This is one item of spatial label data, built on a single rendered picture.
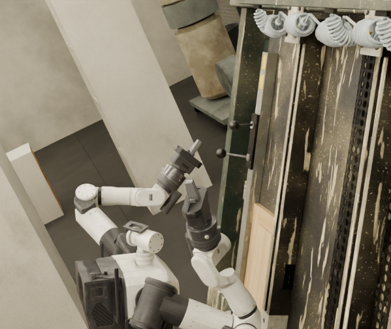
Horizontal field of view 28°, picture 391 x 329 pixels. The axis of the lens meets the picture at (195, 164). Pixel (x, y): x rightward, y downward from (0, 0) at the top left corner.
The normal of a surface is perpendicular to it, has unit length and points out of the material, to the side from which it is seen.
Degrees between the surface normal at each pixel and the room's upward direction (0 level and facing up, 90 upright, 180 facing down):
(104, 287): 90
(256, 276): 59
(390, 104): 90
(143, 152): 90
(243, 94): 90
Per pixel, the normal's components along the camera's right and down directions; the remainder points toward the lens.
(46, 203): 0.26, 0.22
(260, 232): -0.95, -0.05
